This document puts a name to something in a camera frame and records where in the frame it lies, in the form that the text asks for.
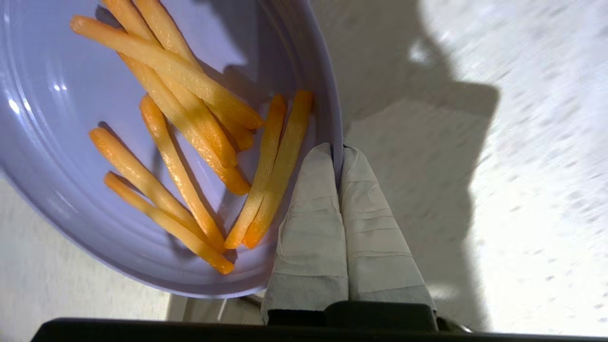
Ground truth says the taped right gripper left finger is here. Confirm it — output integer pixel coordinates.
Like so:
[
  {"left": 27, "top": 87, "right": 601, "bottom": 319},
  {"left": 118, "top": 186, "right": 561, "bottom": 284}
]
[{"left": 260, "top": 142, "right": 350, "bottom": 326}]

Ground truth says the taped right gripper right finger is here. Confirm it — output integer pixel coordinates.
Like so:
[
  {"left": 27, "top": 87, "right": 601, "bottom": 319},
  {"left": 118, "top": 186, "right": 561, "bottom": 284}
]
[{"left": 338, "top": 145, "right": 437, "bottom": 328}]

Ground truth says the lavender plastic plate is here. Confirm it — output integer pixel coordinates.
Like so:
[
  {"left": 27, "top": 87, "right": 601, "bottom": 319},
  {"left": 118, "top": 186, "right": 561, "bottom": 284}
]
[{"left": 0, "top": 0, "right": 345, "bottom": 299}]

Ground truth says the orange french fry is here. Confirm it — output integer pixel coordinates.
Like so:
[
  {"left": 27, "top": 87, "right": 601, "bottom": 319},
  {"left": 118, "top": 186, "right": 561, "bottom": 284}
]
[
  {"left": 242, "top": 90, "right": 314, "bottom": 250},
  {"left": 134, "top": 0, "right": 256, "bottom": 151},
  {"left": 118, "top": 51, "right": 251, "bottom": 196},
  {"left": 101, "top": 0, "right": 238, "bottom": 168},
  {"left": 139, "top": 94, "right": 227, "bottom": 253},
  {"left": 70, "top": 15, "right": 265, "bottom": 130},
  {"left": 89, "top": 127, "right": 209, "bottom": 238},
  {"left": 104, "top": 171, "right": 236, "bottom": 276},
  {"left": 224, "top": 94, "right": 288, "bottom": 250}
]

